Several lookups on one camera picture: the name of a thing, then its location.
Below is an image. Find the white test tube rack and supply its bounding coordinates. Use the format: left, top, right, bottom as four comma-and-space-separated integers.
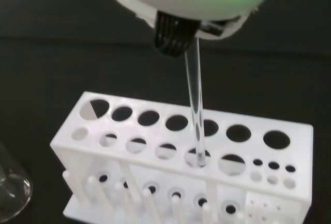
49, 91, 314, 224

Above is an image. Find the black bench cloth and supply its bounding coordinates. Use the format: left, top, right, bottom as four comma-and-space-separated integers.
0, 0, 331, 224

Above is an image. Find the small clear glass beaker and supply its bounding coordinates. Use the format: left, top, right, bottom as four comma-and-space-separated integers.
0, 141, 34, 222

